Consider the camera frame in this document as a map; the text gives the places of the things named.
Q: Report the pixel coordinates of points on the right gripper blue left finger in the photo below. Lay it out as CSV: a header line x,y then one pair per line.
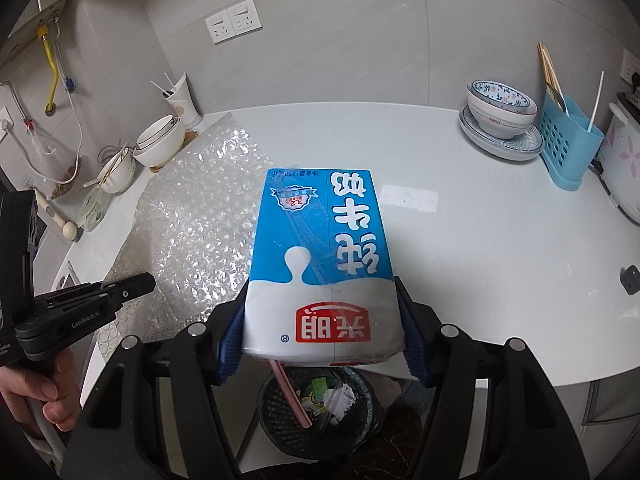
x,y
230,340

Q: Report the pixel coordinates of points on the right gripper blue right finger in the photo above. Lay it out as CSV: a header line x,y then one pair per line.
x,y
414,321

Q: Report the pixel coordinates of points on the blue white milk carton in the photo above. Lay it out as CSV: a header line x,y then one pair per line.
x,y
321,290

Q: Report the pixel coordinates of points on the white tissue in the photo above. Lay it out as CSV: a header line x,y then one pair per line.
x,y
338,402

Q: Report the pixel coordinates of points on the clear bubble wrap sheet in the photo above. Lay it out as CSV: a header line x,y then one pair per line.
x,y
193,230

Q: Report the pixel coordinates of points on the green white medicine box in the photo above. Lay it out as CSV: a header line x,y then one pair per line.
x,y
317,388

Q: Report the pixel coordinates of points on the yellow white snack wrapper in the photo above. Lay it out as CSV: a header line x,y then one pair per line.
x,y
312,408

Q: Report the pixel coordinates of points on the dark mesh trash bin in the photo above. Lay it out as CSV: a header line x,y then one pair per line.
x,y
323,439

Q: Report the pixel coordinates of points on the person's left hand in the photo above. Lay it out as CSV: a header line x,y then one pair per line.
x,y
58,394

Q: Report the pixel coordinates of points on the pink drinking straw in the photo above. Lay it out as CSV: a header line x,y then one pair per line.
x,y
290,395

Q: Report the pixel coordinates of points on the wooden pestle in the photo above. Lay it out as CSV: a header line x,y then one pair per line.
x,y
69,229

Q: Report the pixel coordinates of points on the brown patterned trousers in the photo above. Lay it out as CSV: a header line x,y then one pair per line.
x,y
388,454

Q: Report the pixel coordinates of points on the green glass dish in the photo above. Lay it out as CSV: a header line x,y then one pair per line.
x,y
94,208

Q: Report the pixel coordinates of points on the clear plastic food bag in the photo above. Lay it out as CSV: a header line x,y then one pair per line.
x,y
53,163

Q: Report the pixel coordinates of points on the white bowl with chopsticks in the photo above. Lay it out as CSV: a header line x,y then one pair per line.
x,y
117,175

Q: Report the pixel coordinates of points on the stacked white bowls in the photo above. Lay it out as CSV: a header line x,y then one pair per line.
x,y
159,143

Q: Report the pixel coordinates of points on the blue patterned bowl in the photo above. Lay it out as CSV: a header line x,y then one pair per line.
x,y
500,110

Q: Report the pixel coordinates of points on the blue plastic utensil holder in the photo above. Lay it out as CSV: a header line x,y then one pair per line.
x,y
570,143

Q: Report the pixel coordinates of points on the white floral rice cooker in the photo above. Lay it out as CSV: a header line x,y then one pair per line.
x,y
619,157

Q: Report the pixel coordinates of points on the white cup with straws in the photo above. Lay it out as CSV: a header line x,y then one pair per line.
x,y
178,96

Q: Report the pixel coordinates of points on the wooden chopsticks in holder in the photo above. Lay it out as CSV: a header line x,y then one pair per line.
x,y
553,87

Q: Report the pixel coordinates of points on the white double wall socket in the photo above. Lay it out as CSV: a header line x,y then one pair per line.
x,y
237,20

